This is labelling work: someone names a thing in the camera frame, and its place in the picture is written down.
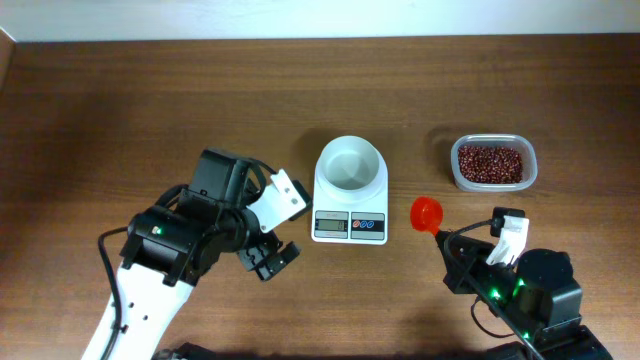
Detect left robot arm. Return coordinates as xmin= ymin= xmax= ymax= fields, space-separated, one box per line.
xmin=83 ymin=148 xmax=312 ymax=359

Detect red adzuki beans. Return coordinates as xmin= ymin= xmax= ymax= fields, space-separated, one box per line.
xmin=457 ymin=145 xmax=523 ymax=184

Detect right black cable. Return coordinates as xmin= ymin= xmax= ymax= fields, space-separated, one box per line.
xmin=443 ymin=218 xmax=546 ymax=360

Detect clear plastic container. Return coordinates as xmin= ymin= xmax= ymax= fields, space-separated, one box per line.
xmin=450 ymin=134 xmax=538 ymax=192

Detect white digital kitchen scale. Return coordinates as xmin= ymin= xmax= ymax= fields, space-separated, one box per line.
xmin=311 ymin=170 xmax=389 ymax=245

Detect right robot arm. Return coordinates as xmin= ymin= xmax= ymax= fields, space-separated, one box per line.
xmin=435 ymin=231 xmax=612 ymax=360

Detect orange plastic measuring scoop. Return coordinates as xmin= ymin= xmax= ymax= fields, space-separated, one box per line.
xmin=410 ymin=196 xmax=443 ymax=236

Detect white round bowl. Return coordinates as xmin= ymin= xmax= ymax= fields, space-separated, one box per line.
xmin=315 ymin=136 xmax=387 ymax=202

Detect left black cable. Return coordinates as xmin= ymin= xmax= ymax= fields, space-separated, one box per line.
xmin=97 ymin=225 xmax=131 ymax=360

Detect black cable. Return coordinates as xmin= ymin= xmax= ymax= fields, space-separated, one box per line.
xmin=443 ymin=218 xmax=546 ymax=360
xmin=97 ymin=225 xmax=131 ymax=360

